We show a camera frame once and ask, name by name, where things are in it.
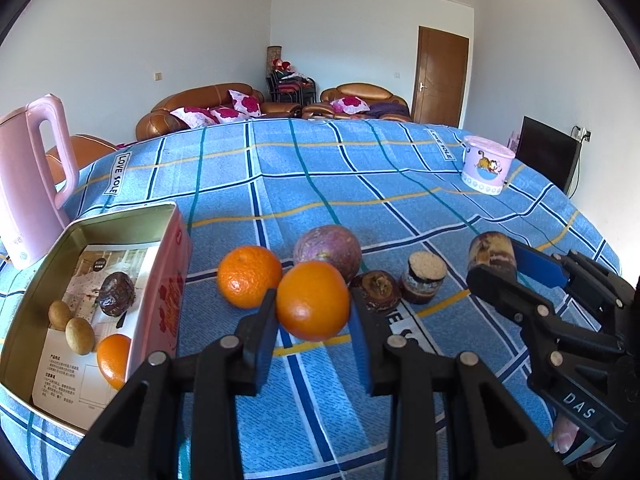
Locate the brown longan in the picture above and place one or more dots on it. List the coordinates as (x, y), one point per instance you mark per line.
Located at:
(60, 315)
(80, 335)

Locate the small orange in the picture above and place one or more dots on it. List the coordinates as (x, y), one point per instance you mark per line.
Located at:
(312, 300)
(116, 362)

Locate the brown leather armchair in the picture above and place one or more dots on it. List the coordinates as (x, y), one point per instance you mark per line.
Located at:
(357, 89)

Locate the dark wrinkled passion fruit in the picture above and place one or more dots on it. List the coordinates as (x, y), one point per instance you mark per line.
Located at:
(116, 294)

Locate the black television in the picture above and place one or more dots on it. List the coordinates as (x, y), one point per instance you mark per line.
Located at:
(545, 152)

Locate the pink electric kettle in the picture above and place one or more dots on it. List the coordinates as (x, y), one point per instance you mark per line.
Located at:
(25, 185)

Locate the person's right hand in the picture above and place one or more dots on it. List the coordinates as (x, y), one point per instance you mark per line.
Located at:
(570, 437)

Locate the wall power socket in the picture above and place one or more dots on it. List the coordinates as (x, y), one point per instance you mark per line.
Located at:
(581, 134)

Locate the purple blanket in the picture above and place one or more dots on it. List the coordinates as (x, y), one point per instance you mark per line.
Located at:
(387, 109)

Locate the tall patterned vase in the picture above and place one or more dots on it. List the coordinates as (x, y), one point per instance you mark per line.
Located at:
(273, 57)

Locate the white red flowered pillow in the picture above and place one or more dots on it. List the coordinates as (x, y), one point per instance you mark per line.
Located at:
(229, 113)
(195, 118)
(246, 102)
(350, 105)

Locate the blue checked tablecloth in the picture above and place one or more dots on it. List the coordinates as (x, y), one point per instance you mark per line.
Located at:
(325, 175)

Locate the pink metal tin box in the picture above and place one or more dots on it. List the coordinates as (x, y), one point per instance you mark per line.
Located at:
(170, 290)

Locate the red plush toy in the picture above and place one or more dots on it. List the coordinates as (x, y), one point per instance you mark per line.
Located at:
(282, 65)

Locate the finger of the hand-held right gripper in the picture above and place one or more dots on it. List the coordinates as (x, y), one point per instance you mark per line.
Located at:
(500, 285)
(540, 265)

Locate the pink cartoon cup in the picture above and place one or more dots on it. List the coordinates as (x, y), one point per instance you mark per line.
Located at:
(486, 165)

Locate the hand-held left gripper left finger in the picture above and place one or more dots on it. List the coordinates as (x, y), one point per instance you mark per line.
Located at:
(255, 345)

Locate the small dark jar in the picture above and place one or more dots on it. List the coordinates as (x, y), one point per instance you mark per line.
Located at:
(424, 277)

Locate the stacked dark chairs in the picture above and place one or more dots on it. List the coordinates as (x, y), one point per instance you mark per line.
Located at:
(290, 90)

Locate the brown wooden door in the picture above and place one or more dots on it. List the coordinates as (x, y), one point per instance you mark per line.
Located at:
(440, 77)

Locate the purple passion fruit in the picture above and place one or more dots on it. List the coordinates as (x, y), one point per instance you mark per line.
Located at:
(327, 250)

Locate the printed paper leaflet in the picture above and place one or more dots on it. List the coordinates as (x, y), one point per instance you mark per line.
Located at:
(65, 377)

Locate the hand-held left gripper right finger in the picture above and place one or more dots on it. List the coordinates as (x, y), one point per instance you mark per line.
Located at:
(362, 347)

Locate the brown leather sofa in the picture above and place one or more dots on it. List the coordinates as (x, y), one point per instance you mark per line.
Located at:
(200, 96)

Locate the brown dried mangosteen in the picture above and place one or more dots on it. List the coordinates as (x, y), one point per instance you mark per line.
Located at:
(376, 291)

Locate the large orange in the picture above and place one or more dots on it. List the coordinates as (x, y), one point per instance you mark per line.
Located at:
(249, 276)

